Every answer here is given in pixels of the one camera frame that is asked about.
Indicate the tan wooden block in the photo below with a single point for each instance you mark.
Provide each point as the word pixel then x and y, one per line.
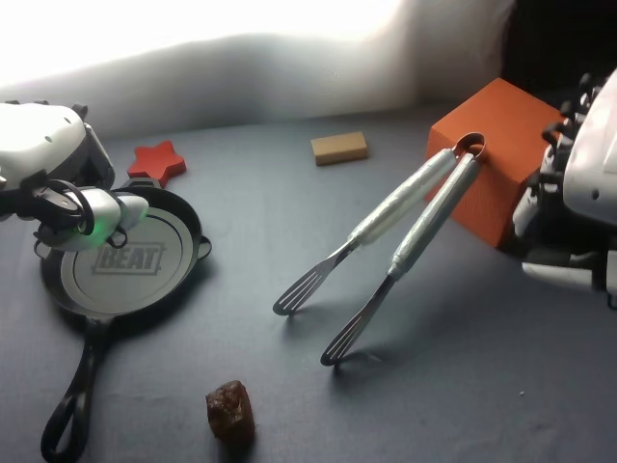
pixel 340 148

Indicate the grey table cloth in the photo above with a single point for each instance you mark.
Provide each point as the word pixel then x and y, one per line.
pixel 434 362

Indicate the brown small object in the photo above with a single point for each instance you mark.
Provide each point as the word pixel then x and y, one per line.
pixel 231 410

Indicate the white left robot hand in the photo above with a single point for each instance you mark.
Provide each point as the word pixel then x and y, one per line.
pixel 43 140

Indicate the black cast iron pan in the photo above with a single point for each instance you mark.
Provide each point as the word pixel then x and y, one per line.
pixel 130 284

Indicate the white backdrop sheet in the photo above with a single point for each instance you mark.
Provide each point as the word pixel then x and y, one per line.
pixel 241 72

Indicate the large orange block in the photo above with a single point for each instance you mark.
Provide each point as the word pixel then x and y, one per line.
pixel 501 125

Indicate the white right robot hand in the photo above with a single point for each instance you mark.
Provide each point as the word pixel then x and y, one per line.
pixel 590 164

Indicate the red star block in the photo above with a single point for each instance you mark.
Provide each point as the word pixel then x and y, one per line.
pixel 156 161

